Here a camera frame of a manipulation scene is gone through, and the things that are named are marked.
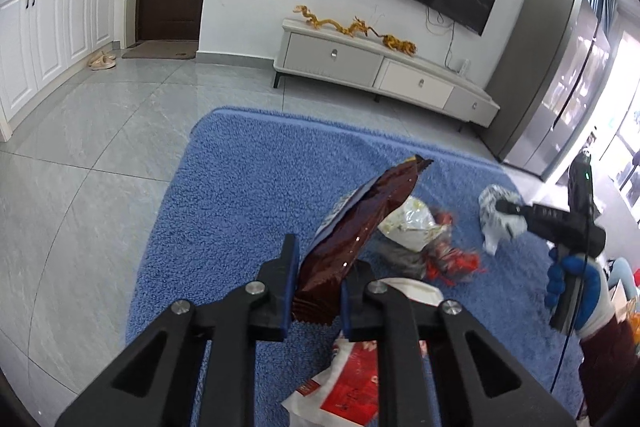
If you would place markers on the golden tiger figurine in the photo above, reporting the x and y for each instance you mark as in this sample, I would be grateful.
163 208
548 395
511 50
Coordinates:
400 44

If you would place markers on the blue fluffy blanket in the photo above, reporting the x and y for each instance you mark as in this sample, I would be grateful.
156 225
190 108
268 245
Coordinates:
240 187

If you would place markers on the brown doormat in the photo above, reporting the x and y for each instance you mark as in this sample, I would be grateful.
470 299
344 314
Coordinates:
157 49

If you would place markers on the crumpled red wrapper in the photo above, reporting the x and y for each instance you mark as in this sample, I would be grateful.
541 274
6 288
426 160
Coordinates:
452 264

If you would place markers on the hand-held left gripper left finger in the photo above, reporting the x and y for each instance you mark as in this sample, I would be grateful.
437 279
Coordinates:
287 302

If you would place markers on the white cabinet drawer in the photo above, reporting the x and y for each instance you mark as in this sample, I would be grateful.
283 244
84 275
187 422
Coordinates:
415 84

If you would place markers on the white paper sheet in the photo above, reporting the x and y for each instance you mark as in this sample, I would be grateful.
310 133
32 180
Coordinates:
415 289

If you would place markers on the person's right forearm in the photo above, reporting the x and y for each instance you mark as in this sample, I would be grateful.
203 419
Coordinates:
610 362

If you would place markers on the golden dragon figurine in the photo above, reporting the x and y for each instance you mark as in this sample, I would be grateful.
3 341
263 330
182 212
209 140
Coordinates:
330 24

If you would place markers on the blue curtain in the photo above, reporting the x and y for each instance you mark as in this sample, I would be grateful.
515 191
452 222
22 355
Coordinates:
600 4

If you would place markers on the grey cabinet drawer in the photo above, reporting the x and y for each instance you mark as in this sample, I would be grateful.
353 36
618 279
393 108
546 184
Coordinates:
472 107
332 57

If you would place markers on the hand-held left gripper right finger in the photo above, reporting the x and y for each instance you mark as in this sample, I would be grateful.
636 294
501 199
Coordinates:
347 312

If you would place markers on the grey crumpled wrapper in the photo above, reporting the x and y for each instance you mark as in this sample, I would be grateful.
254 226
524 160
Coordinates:
400 259

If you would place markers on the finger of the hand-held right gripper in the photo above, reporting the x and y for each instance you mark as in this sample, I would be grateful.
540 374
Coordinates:
512 210

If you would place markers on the clear crumpled wrapper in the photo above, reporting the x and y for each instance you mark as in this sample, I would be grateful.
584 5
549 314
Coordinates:
410 222

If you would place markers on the white base cabinet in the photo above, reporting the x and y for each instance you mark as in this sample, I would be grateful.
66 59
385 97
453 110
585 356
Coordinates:
50 37

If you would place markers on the brown snack bag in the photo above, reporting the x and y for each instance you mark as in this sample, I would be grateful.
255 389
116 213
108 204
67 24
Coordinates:
360 217

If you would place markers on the red and white bag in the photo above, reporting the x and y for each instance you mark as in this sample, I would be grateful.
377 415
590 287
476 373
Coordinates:
350 382

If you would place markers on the person's right hand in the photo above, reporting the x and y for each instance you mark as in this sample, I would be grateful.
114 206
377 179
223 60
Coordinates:
595 292

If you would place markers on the beige slipper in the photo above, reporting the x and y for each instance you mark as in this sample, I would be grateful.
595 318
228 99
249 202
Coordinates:
101 64
107 56

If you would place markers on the grey television cabinet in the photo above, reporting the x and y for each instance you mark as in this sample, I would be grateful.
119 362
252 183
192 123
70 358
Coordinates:
310 29

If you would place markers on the grey double-door refrigerator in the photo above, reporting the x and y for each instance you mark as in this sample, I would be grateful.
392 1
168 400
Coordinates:
540 82

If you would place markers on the white plastic bag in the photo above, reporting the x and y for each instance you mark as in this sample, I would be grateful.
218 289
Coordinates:
490 199

